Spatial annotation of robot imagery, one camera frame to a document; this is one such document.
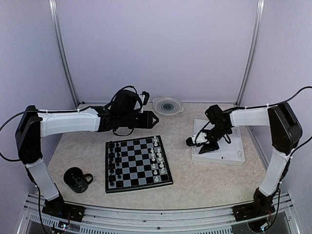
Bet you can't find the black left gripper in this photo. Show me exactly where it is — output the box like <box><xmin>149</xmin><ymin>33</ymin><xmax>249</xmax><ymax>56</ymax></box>
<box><xmin>120</xmin><ymin>110</ymin><xmax>159</xmax><ymax>129</ymax></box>

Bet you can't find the white plastic tray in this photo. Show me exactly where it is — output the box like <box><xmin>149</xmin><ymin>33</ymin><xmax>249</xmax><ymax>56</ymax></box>
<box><xmin>191</xmin><ymin>127</ymin><xmax>245</xmax><ymax>166</ymax></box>

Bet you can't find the white chess bishop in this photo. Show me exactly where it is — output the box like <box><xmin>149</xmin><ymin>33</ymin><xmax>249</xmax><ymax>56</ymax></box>
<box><xmin>157</xmin><ymin>148</ymin><xmax>162</xmax><ymax>157</ymax></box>

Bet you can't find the black and grey chessboard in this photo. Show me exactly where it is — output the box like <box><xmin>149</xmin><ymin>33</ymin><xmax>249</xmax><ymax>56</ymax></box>
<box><xmin>105</xmin><ymin>135</ymin><xmax>174</xmax><ymax>194</ymax></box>

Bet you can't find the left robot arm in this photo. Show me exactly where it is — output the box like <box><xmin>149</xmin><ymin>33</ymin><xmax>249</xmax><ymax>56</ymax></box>
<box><xmin>15</xmin><ymin>86</ymin><xmax>159</xmax><ymax>217</ymax></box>

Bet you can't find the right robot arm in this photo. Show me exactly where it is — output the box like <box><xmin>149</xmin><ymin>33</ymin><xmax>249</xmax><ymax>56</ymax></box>
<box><xmin>190</xmin><ymin>102</ymin><xmax>303</xmax><ymax>216</ymax></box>

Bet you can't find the grey swirl ceramic plate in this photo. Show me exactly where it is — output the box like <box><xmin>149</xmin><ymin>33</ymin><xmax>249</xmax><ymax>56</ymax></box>
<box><xmin>152</xmin><ymin>97</ymin><xmax>185</xmax><ymax>117</ymax></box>

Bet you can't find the black mug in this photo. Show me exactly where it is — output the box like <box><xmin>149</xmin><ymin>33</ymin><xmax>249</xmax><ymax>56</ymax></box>
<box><xmin>63</xmin><ymin>167</ymin><xmax>94</xmax><ymax>194</ymax></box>

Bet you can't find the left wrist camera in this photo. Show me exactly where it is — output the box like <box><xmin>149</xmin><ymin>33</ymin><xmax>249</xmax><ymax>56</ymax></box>
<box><xmin>139</xmin><ymin>91</ymin><xmax>150</xmax><ymax>113</ymax></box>

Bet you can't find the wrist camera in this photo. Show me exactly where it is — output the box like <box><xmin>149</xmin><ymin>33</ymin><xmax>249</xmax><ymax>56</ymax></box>
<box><xmin>186</xmin><ymin>130</ymin><xmax>209</xmax><ymax>147</ymax></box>
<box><xmin>139</xmin><ymin>91</ymin><xmax>150</xmax><ymax>113</ymax></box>

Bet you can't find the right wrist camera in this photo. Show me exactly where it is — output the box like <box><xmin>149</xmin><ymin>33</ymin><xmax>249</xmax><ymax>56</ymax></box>
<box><xmin>186</xmin><ymin>130</ymin><xmax>209</xmax><ymax>147</ymax></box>

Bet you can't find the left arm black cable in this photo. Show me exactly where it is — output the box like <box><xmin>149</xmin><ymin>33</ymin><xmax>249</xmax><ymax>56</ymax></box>
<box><xmin>0</xmin><ymin>85</ymin><xmax>144</xmax><ymax>163</ymax></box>

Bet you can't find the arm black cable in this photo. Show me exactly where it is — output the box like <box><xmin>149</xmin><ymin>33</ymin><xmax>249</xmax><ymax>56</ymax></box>
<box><xmin>0</xmin><ymin>85</ymin><xmax>144</xmax><ymax>163</ymax></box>
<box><xmin>243</xmin><ymin>85</ymin><xmax>312</xmax><ymax>156</ymax></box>

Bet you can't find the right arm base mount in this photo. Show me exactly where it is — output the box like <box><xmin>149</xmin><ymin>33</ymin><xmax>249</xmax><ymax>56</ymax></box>
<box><xmin>232</xmin><ymin>202</ymin><xmax>275</xmax><ymax>222</ymax></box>

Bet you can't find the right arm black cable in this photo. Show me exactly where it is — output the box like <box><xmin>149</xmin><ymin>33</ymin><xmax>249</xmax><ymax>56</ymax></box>
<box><xmin>243</xmin><ymin>85</ymin><xmax>312</xmax><ymax>156</ymax></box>

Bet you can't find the aluminium front rail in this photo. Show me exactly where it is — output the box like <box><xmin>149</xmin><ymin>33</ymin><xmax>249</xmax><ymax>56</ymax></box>
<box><xmin>15</xmin><ymin>194</ymin><xmax>302</xmax><ymax>234</ymax></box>

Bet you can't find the right aluminium frame post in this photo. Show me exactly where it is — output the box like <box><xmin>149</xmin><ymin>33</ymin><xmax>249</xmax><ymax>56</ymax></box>
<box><xmin>235</xmin><ymin>0</ymin><xmax>265</xmax><ymax>106</ymax></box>

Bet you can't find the aluminium frame post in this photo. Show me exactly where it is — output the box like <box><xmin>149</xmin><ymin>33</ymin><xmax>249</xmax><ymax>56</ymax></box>
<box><xmin>235</xmin><ymin>0</ymin><xmax>265</xmax><ymax>106</ymax></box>
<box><xmin>49</xmin><ymin>0</ymin><xmax>79</xmax><ymax>107</ymax></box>

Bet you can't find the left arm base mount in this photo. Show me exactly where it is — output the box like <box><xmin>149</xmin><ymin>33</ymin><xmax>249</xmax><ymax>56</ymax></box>
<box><xmin>42</xmin><ymin>199</ymin><xmax>85</xmax><ymax>222</ymax></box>

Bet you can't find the left aluminium frame post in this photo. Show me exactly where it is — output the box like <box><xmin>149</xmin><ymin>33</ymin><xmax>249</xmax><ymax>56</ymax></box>
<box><xmin>49</xmin><ymin>0</ymin><xmax>79</xmax><ymax>107</ymax></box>

